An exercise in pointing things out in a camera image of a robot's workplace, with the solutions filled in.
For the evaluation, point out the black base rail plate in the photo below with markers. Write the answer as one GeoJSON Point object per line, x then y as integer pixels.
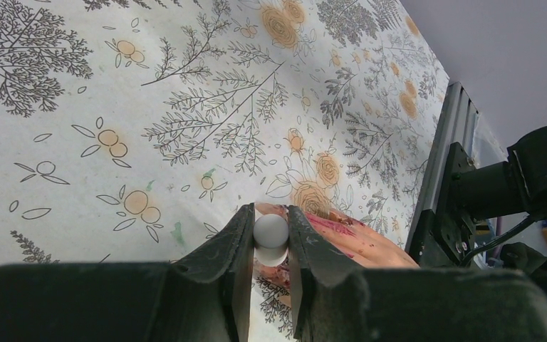
{"type": "Point", "coordinates": [443, 231]}

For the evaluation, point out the person's hand dark nails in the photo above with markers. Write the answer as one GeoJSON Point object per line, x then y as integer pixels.
{"type": "Point", "coordinates": [356, 240]}

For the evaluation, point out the floral patterned table cloth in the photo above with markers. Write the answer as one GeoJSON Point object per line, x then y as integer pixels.
{"type": "Point", "coordinates": [133, 130]}

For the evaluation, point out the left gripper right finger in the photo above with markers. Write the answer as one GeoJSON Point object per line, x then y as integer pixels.
{"type": "Point", "coordinates": [334, 298]}

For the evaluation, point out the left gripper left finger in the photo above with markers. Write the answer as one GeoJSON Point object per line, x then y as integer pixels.
{"type": "Point", "coordinates": [205, 296]}

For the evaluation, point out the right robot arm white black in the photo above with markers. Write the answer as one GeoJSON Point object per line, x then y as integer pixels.
{"type": "Point", "coordinates": [518, 184]}

